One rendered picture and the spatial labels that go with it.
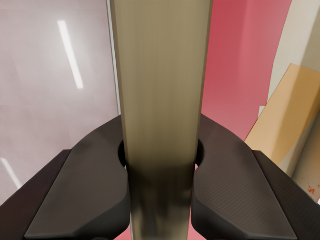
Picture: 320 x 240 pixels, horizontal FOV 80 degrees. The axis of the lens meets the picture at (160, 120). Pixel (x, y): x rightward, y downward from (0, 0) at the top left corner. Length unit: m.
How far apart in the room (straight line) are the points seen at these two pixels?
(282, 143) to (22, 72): 0.24
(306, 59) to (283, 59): 0.02
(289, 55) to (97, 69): 0.15
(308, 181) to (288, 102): 0.08
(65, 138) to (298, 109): 0.22
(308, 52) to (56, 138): 0.23
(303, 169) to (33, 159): 0.27
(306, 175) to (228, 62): 0.14
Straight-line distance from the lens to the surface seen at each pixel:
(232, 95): 0.18
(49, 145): 0.22
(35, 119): 0.21
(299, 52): 0.19
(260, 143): 0.21
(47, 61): 0.19
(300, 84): 0.20
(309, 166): 0.24
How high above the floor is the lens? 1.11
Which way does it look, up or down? 63 degrees down
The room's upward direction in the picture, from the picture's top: 179 degrees counter-clockwise
